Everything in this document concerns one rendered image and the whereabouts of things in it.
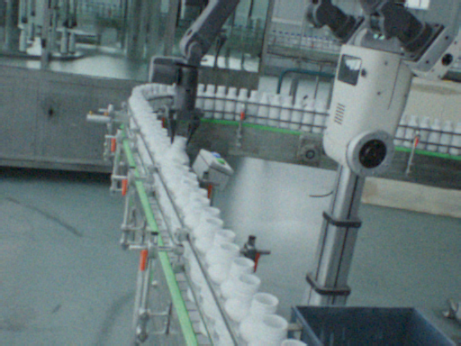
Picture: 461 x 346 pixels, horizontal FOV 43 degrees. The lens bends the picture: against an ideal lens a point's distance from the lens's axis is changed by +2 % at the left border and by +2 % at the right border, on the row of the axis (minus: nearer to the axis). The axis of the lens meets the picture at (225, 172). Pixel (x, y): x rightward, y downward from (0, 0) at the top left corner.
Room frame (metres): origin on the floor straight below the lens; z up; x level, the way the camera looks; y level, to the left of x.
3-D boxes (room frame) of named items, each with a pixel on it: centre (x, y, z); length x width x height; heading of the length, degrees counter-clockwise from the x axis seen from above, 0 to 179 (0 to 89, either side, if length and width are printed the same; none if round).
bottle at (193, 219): (1.13, 0.04, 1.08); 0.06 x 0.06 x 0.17
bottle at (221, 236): (0.97, -0.02, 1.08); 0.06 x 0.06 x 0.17
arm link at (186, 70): (1.48, 0.14, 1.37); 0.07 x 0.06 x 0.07; 106
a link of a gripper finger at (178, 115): (1.48, 0.13, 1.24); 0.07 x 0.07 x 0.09; 17
